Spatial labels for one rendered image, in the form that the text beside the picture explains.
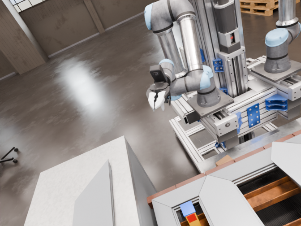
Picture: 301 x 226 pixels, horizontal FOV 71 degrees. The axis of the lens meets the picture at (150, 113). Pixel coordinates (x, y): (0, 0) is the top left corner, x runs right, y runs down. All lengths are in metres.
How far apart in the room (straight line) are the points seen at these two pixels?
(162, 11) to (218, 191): 0.93
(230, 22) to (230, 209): 0.98
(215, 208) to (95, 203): 0.56
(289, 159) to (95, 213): 0.97
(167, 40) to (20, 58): 10.65
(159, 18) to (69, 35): 10.90
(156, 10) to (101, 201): 0.95
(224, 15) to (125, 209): 1.12
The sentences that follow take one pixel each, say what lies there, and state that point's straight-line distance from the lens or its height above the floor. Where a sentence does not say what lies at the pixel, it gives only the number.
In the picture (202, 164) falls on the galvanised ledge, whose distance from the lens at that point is 1.50.
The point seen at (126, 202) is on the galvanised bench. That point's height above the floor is 1.05.
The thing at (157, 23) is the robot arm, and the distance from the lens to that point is 1.14.
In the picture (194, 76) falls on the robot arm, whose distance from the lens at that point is 0.99.
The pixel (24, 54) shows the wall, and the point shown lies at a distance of 11.48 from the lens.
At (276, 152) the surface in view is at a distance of 1.30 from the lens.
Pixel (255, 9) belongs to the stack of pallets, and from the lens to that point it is 6.15.
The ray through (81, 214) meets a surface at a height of 1.07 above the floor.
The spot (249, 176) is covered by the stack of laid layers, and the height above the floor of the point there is 0.84.
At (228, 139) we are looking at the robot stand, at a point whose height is 0.81.
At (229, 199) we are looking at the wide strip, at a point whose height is 0.85.
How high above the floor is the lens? 1.84
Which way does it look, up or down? 33 degrees down
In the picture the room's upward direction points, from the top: 25 degrees counter-clockwise
